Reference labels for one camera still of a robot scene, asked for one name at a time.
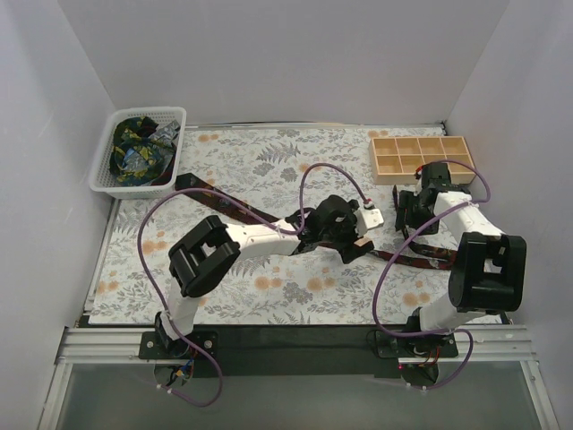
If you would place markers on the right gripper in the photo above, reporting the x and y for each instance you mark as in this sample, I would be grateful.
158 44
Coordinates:
406 214

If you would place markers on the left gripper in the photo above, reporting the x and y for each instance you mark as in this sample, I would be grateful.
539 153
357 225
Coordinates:
342 245

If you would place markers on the dark red patterned tie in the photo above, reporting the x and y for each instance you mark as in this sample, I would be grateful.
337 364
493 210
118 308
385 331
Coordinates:
426 256

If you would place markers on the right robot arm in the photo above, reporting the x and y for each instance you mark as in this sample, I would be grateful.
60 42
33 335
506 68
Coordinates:
487 271

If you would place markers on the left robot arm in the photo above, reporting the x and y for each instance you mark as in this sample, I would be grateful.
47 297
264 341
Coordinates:
202 258

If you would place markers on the wooden compartment box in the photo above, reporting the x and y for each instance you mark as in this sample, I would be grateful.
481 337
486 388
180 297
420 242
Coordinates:
395 160

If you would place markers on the floral table mat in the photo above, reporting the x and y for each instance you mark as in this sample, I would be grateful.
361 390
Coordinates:
273 170

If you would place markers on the silver blue patterned tie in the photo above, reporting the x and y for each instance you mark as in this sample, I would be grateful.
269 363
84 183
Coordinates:
163 148

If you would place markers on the white plastic basket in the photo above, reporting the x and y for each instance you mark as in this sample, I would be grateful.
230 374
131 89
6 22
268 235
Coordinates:
102 181

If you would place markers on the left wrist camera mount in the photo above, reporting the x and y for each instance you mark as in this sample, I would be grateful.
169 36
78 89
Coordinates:
371 216

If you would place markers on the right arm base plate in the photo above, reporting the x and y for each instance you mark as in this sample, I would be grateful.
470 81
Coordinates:
385 342

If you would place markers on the aluminium frame rail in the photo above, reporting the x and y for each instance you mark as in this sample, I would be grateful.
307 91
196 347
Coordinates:
297 377

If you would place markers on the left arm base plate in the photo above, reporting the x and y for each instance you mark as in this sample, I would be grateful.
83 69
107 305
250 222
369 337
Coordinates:
201 345

